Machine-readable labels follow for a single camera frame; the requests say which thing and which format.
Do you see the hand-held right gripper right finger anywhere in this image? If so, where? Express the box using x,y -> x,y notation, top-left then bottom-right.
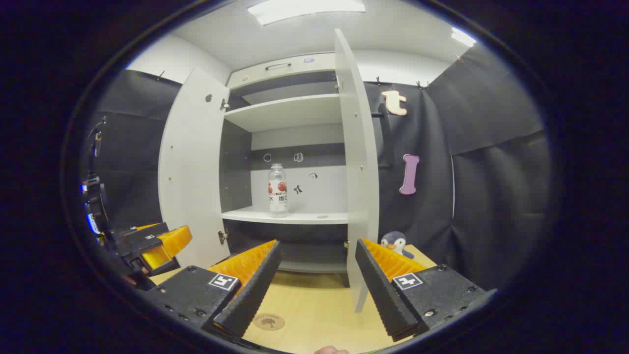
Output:
355,238 -> 497,342

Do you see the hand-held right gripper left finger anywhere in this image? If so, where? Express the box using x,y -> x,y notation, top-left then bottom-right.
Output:
147,239 -> 283,340

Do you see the round wooden coaster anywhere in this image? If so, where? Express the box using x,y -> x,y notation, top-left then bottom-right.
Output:
254,313 -> 286,331

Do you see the clear plastic bottle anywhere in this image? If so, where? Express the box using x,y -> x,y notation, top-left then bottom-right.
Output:
268,163 -> 289,218

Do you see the white cabinet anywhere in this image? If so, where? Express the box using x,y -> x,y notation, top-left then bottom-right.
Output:
219,53 -> 352,274

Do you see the penguin plush toy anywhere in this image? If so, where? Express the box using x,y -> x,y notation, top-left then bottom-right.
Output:
381,231 -> 414,260

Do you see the black backdrop cloth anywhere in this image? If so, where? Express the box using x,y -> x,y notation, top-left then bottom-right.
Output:
81,47 -> 551,291

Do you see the small ceiling light panel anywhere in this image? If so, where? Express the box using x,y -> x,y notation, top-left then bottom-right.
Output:
451,27 -> 476,48

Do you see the large ceiling light panel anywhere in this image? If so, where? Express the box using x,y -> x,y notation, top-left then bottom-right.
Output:
247,0 -> 366,26

